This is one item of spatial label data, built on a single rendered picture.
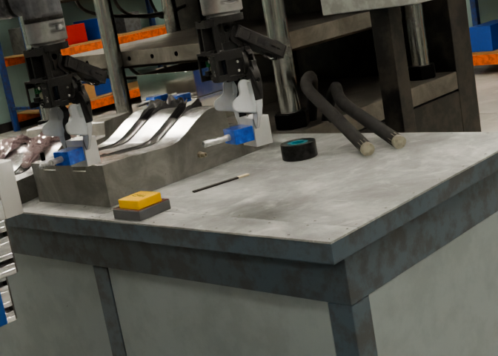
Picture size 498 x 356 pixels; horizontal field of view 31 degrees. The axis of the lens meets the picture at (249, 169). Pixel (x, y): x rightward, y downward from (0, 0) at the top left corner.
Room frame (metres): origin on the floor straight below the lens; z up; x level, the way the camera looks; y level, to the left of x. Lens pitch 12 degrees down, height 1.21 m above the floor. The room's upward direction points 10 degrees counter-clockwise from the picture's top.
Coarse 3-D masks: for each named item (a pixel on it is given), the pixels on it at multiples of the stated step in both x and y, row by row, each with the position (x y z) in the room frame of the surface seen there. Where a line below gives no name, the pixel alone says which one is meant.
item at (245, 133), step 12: (240, 120) 1.65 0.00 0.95; (252, 120) 1.61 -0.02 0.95; (264, 120) 1.62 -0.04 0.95; (228, 132) 1.61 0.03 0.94; (240, 132) 1.60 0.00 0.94; (252, 132) 1.61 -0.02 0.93; (264, 132) 1.62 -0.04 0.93; (204, 144) 1.59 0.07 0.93; (252, 144) 1.62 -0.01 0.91; (264, 144) 1.62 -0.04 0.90
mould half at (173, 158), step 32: (128, 128) 2.11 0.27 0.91; (192, 128) 1.96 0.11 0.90; (224, 128) 2.03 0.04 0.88; (128, 160) 1.83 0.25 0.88; (160, 160) 1.89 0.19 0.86; (192, 160) 1.95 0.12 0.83; (224, 160) 2.02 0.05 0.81; (64, 192) 1.88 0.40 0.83; (96, 192) 1.80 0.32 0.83; (128, 192) 1.81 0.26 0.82
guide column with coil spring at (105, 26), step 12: (96, 0) 2.94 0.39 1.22; (108, 0) 2.95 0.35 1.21; (96, 12) 2.95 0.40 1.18; (108, 12) 2.94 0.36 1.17; (108, 24) 2.94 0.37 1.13; (108, 36) 2.94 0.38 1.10; (108, 48) 2.94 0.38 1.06; (108, 60) 2.94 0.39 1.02; (120, 60) 2.95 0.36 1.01; (108, 72) 2.95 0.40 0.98; (120, 72) 2.94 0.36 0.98; (120, 84) 2.94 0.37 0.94; (120, 96) 2.94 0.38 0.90; (120, 108) 2.94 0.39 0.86; (132, 108) 2.96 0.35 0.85
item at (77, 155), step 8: (80, 136) 1.75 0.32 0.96; (72, 144) 1.73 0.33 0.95; (80, 144) 1.71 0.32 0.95; (96, 144) 1.73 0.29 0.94; (56, 152) 1.70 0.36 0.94; (64, 152) 1.68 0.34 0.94; (72, 152) 1.69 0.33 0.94; (80, 152) 1.70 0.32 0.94; (88, 152) 1.71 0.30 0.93; (96, 152) 1.73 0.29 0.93; (56, 160) 1.67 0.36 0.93; (64, 160) 1.69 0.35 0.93; (72, 160) 1.68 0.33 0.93; (80, 160) 1.70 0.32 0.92; (88, 160) 1.71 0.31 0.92; (96, 160) 1.73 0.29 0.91; (40, 168) 1.65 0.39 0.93
